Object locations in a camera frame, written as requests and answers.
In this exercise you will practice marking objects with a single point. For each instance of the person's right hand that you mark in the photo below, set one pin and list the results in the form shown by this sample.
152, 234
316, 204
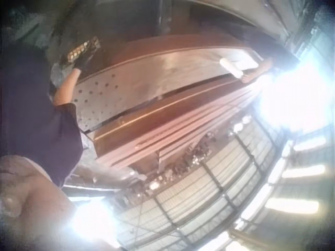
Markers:
82, 62

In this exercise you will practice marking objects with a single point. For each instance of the white roll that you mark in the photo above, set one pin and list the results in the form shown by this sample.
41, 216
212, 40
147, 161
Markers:
231, 68

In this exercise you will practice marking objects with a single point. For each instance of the perforated grey metal plate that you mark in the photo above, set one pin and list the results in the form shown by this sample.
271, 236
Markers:
146, 78

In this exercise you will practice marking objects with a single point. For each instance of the person's right fingers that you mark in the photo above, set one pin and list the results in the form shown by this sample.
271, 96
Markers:
86, 57

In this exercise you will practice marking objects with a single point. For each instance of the heap of metal parts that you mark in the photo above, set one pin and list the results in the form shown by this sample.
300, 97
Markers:
188, 159

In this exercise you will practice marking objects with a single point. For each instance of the white sheet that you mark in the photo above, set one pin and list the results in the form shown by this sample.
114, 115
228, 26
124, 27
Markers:
246, 59

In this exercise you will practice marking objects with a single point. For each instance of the curved brown wooden panel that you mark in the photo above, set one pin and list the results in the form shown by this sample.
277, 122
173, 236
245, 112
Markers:
162, 48

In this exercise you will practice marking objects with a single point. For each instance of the brown wooden beam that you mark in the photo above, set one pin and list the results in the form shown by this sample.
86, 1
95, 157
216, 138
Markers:
157, 115

